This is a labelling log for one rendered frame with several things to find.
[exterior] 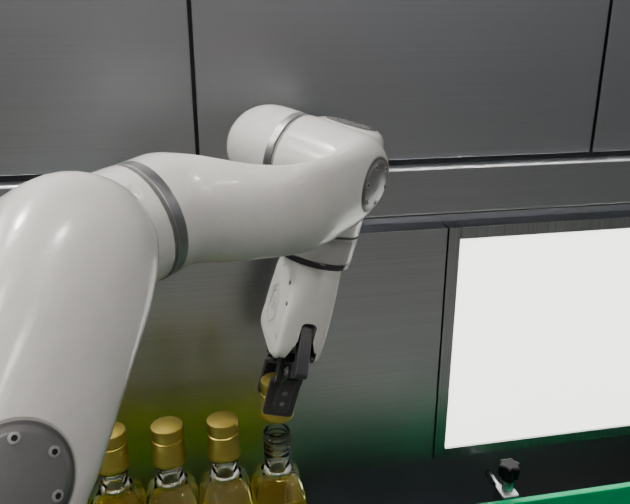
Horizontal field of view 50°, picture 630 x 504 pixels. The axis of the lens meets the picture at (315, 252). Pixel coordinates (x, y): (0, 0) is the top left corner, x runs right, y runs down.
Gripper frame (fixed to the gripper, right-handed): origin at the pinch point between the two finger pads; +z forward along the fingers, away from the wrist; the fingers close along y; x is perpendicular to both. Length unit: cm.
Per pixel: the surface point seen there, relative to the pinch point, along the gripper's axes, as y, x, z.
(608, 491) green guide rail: -3, 49, 11
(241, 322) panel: -12.1, -3.1, -1.4
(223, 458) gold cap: 1.6, -4.2, 8.3
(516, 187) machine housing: -12.9, 26.7, -24.8
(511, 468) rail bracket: -4.6, 34.8, 9.8
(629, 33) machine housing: -15, 36, -46
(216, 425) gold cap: 1.0, -5.7, 4.8
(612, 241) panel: -12.4, 42.5, -20.9
